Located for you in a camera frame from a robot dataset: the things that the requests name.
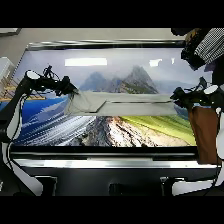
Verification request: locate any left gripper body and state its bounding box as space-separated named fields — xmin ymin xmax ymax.
xmin=55 ymin=75 xmax=79 ymax=97

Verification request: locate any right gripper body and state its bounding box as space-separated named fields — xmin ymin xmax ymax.
xmin=169 ymin=86 xmax=195 ymax=110

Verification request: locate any grey garment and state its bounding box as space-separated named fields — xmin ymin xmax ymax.
xmin=64 ymin=90 xmax=180 ymax=118

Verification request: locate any black garment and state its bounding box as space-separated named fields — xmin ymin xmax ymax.
xmin=171 ymin=27 xmax=215 ymax=71

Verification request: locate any brown garment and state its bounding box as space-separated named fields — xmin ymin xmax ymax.
xmin=187 ymin=105 xmax=221 ymax=165

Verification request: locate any checked shirt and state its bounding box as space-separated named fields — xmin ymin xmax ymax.
xmin=194 ymin=28 xmax=224 ymax=65

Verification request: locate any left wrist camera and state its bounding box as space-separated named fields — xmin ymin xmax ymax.
xmin=42 ymin=65 xmax=56 ymax=80

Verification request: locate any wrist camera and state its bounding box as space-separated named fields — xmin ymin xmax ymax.
xmin=198 ymin=76 xmax=209 ymax=91
xmin=42 ymin=65 xmax=56 ymax=80

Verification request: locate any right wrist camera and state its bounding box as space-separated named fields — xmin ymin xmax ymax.
xmin=198 ymin=76 xmax=209 ymax=91

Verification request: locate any black cable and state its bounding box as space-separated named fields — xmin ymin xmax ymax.
xmin=5 ymin=94 xmax=28 ymax=195

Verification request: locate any silver frame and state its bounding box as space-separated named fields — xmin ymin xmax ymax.
xmin=9 ymin=155 xmax=224 ymax=197

